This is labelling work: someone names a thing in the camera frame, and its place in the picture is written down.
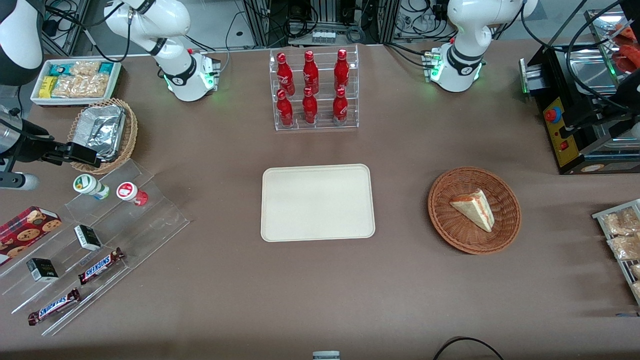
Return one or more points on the wrapped triangle sandwich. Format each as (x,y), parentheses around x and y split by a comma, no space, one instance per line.
(475,209)

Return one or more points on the red cookie box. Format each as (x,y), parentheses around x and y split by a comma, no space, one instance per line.
(25,230)

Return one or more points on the snickers chocolate bar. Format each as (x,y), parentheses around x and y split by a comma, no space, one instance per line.
(54,306)
(100,266)

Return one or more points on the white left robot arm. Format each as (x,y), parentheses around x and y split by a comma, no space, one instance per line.
(467,30)

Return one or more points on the teal snack pack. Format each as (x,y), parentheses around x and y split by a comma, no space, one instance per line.
(105,68)
(60,69)

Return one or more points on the red cola bottle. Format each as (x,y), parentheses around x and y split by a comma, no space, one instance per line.
(340,106)
(310,70)
(341,69)
(285,72)
(285,110)
(309,107)

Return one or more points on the silver foil container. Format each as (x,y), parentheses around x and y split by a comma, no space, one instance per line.
(102,131)

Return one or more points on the white gum bottle red lid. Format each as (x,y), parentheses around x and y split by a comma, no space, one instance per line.
(131,192)

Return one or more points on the white gum bottle green lid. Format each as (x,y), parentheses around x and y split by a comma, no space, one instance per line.
(90,185)

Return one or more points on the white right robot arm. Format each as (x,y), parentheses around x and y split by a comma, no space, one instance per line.
(175,20)

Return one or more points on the white snack bin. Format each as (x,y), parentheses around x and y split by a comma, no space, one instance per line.
(116,75)

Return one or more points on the tray of packaged snacks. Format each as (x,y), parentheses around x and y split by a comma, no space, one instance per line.
(625,267)

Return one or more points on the black machine with red button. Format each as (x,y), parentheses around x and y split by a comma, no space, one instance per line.
(580,150)

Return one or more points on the beige plastic tray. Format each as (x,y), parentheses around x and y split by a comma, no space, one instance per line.
(317,202)

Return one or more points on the clear bag of nuts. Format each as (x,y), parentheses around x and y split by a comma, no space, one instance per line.
(626,247)
(622,222)

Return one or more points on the red packaged food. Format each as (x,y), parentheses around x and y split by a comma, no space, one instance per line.
(627,55)

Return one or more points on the light wicker basket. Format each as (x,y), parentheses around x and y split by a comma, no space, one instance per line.
(131,135)

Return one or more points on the yellow snack pack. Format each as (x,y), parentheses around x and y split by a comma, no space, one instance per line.
(47,87)

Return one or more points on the small dark green box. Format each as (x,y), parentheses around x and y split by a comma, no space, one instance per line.
(42,270)
(88,238)

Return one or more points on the small grey device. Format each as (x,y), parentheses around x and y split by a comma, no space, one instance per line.
(326,356)

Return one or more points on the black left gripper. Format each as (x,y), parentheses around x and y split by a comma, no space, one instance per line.
(631,90)

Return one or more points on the clear bag of crackers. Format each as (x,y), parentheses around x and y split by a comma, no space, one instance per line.
(82,85)

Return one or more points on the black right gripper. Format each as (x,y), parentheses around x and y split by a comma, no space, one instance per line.
(31,146)

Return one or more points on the white power strip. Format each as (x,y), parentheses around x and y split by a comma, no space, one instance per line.
(323,36)

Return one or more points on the clear acrylic bottle rack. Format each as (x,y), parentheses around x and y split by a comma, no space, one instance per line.
(325,125)

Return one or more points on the clear acrylic stepped shelf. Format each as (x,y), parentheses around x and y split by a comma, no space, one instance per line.
(160,220)

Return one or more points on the brown wicker basket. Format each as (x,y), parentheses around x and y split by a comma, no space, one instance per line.
(450,225)

